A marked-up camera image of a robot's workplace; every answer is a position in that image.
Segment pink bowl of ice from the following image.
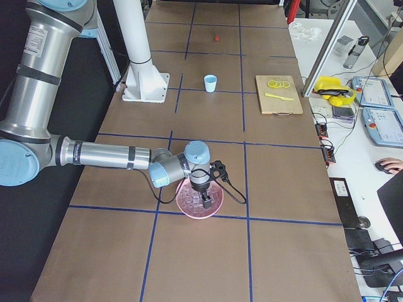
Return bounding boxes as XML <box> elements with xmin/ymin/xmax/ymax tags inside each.
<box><xmin>176</xmin><ymin>179</ymin><xmax>224</xmax><ymax>220</ymax></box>

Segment white power strip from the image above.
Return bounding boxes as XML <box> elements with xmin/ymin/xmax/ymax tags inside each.
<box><xmin>312</xmin><ymin>105</ymin><xmax>333</xmax><ymax>118</ymax></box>

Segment computer mouse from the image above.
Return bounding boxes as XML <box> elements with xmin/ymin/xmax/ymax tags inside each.
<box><xmin>374</xmin><ymin>161</ymin><xmax>399</xmax><ymax>174</ymax></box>

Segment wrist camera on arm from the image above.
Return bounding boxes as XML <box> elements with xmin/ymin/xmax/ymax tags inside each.
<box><xmin>210</xmin><ymin>160</ymin><xmax>229</xmax><ymax>182</ymax></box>

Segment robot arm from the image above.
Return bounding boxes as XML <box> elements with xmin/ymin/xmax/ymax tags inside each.
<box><xmin>1</xmin><ymin>1</ymin><xmax>113</xmax><ymax>216</ymax></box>

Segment water bottle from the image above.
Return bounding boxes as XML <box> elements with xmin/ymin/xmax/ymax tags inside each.
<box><xmin>343</xmin><ymin>36</ymin><xmax>370</xmax><ymax>69</ymax></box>

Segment teach pendant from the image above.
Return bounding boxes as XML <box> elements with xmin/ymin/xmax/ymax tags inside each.
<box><xmin>352</xmin><ymin>76</ymin><xmax>395</xmax><ymax>109</ymax></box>
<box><xmin>361</xmin><ymin>107</ymin><xmax>403</xmax><ymax>148</ymax></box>

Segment aluminium frame post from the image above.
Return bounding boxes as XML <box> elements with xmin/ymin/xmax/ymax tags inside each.
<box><xmin>301</xmin><ymin>0</ymin><xmax>358</xmax><ymax>98</ymax></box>

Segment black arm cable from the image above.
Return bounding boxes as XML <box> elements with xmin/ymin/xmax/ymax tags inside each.
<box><xmin>138</xmin><ymin>168</ymin><xmax>247</xmax><ymax>205</ymax></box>

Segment yellow plastic knife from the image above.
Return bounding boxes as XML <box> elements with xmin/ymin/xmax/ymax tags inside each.
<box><xmin>264</xmin><ymin>92</ymin><xmax>294</xmax><ymax>101</ymax></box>

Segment person hand on mouse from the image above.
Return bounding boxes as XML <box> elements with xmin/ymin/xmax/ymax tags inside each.
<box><xmin>380</xmin><ymin>157</ymin><xmax>403</xmax><ymax>174</ymax></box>

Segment bamboo cutting board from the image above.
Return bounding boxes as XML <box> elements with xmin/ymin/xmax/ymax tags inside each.
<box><xmin>255</xmin><ymin>75</ymin><xmax>304</xmax><ymax>116</ymax></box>

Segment clear plastic bag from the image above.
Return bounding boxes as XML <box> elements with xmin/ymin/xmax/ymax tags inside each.
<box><xmin>288</xmin><ymin>22</ymin><xmax>322</xmax><ymax>41</ymax></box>

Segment light blue cup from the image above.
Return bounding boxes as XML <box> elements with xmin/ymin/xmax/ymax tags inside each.
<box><xmin>204</xmin><ymin>74</ymin><xmax>217</xmax><ymax>93</ymax></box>

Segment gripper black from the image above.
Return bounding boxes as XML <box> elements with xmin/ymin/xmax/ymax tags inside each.
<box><xmin>190</xmin><ymin>181</ymin><xmax>212</xmax><ymax>209</ymax></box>

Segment yellow bag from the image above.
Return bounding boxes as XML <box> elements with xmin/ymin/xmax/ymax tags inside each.
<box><xmin>314</xmin><ymin>76</ymin><xmax>356</xmax><ymax>107</ymax></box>

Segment teach pendant far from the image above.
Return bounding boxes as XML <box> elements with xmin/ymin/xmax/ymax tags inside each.
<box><xmin>352</xmin><ymin>76</ymin><xmax>395</xmax><ymax>109</ymax></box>

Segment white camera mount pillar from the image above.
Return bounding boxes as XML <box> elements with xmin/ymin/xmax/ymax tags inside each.
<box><xmin>113</xmin><ymin>0</ymin><xmax>170</xmax><ymax>103</ymax></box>

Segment teach pendant near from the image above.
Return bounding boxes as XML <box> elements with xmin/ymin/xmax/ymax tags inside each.
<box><xmin>361</xmin><ymin>107</ymin><xmax>403</xmax><ymax>148</ymax></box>

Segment seated person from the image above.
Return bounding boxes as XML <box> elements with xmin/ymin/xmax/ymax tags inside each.
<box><xmin>377</xmin><ymin>170</ymin><xmax>402</xmax><ymax>242</ymax></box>

